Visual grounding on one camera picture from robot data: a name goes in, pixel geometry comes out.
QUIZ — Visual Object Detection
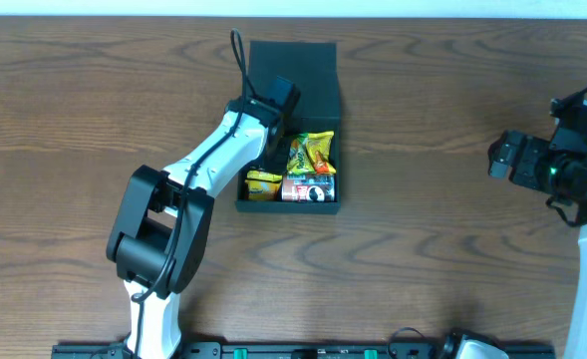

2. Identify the orange yellow peanut snack packet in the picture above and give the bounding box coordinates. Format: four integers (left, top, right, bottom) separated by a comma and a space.
306, 131, 337, 175

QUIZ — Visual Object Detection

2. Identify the green pandan cake packet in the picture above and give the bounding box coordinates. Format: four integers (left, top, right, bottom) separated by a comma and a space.
287, 134, 315, 175

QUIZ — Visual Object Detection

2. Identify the red Pringles can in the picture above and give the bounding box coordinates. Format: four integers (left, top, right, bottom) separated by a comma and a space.
281, 174, 336, 202

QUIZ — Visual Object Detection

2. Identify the black gift box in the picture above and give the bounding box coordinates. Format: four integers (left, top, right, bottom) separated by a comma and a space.
235, 41, 342, 214

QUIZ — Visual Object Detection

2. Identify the yellow biscuit packet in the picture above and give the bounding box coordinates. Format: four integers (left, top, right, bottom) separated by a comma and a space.
245, 179, 281, 201

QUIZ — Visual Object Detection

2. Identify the yellow Apollo wafer packet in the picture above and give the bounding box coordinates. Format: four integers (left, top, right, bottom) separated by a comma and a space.
246, 170, 283, 182

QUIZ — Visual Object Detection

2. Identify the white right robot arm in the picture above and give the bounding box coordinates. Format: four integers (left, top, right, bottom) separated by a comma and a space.
488, 93, 587, 358

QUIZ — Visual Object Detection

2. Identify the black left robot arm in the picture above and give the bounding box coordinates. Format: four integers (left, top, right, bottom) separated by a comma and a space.
106, 77, 300, 358

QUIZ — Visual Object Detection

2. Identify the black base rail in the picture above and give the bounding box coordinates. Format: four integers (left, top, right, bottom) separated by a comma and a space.
51, 340, 557, 359

